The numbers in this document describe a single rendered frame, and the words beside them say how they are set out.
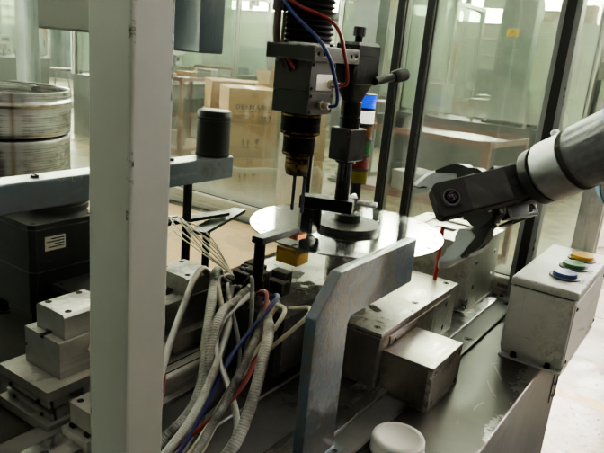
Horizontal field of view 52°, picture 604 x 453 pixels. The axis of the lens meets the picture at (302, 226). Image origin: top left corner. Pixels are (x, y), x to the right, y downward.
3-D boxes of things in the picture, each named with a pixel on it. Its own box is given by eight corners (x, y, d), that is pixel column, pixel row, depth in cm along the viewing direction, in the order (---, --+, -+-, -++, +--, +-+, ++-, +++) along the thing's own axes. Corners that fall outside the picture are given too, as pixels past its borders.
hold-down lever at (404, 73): (375, 83, 99) (377, 65, 98) (410, 87, 96) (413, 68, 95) (350, 83, 93) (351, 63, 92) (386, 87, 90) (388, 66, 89)
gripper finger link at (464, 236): (473, 278, 91) (505, 231, 85) (444, 282, 88) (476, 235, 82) (460, 262, 93) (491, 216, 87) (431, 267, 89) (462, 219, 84)
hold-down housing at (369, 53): (345, 158, 100) (359, 27, 94) (368, 164, 97) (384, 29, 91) (322, 160, 96) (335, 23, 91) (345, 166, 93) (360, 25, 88)
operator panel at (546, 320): (539, 310, 133) (553, 243, 129) (593, 326, 127) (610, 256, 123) (496, 354, 110) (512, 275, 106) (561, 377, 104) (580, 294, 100)
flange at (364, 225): (384, 238, 102) (386, 223, 102) (316, 234, 101) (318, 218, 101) (372, 220, 113) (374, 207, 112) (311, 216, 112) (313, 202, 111)
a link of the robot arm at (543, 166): (566, 191, 69) (544, 124, 71) (534, 205, 73) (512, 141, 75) (605, 188, 73) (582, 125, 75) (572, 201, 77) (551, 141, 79)
